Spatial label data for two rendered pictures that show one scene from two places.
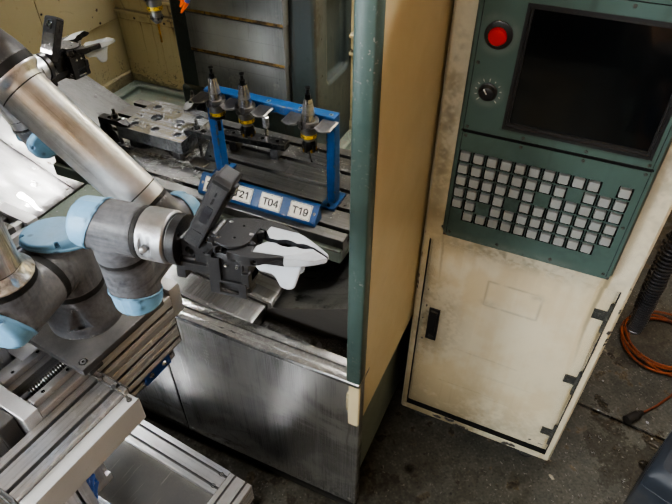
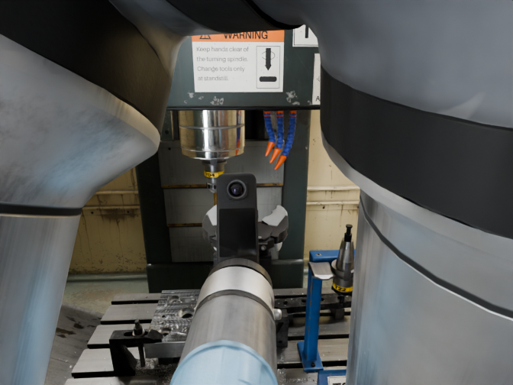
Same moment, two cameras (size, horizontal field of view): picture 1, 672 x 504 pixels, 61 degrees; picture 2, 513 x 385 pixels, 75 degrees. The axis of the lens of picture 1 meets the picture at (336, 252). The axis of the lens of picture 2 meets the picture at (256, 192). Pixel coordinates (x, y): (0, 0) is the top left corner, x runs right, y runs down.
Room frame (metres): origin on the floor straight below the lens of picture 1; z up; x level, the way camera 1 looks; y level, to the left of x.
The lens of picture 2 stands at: (1.17, 0.89, 1.64)
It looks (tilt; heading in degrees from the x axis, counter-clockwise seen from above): 19 degrees down; 332
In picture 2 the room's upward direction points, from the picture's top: straight up
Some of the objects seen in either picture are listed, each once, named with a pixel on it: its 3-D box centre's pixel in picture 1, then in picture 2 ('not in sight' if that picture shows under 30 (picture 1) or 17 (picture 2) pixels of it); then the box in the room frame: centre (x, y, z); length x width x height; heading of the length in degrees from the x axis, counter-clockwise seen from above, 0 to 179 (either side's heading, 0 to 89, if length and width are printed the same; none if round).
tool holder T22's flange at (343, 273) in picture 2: (215, 101); (344, 270); (1.67, 0.38, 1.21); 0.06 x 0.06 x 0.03
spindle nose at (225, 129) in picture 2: not in sight; (212, 127); (1.94, 0.60, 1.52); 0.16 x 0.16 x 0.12
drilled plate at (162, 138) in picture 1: (168, 126); (204, 318); (1.96, 0.64, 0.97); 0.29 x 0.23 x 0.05; 65
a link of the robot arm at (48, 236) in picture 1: (59, 256); not in sight; (0.81, 0.53, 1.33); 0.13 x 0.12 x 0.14; 164
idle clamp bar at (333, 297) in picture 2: (255, 144); (312, 308); (1.88, 0.30, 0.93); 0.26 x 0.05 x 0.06; 70
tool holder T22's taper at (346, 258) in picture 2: (213, 87); (346, 252); (1.67, 0.38, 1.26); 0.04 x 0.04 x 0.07
